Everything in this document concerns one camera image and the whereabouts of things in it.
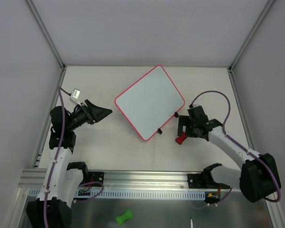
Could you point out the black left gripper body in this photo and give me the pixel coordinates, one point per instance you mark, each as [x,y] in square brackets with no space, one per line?
[88,114]

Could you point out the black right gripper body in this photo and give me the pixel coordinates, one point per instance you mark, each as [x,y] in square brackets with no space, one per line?
[182,126]

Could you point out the red whiteboard eraser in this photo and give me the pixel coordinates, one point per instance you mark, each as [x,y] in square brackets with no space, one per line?
[180,139]

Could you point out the pink framed whiteboard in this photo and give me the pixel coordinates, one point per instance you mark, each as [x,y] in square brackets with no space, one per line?
[150,102]

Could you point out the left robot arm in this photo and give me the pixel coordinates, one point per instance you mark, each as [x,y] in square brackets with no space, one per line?
[52,207]

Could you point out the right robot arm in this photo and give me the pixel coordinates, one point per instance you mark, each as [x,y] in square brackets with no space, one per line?
[257,175]

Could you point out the green eraser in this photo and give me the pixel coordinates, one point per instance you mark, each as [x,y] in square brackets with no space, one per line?
[121,219]

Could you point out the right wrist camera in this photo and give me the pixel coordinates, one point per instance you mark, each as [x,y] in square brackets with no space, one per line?
[193,106]

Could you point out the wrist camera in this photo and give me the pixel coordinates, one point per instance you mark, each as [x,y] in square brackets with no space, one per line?
[74,97]
[193,106]

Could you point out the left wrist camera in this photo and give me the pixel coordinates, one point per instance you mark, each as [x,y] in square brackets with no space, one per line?
[74,97]

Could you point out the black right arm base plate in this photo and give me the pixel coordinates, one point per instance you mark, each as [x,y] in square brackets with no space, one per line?
[197,181]

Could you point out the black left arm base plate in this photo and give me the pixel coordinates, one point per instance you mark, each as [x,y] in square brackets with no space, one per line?
[95,177]

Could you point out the slotted cable duct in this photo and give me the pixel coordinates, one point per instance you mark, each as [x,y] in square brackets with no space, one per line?
[135,194]

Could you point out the aluminium front rail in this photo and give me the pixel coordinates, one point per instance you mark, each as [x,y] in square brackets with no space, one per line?
[120,180]

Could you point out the left aluminium frame post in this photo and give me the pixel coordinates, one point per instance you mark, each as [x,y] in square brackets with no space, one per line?
[42,27]

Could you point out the aluminium frame post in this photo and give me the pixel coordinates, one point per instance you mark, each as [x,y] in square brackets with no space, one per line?
[264,12]
[42,27]

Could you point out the right aluminium frame post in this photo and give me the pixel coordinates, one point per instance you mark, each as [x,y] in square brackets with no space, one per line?
[264,12]

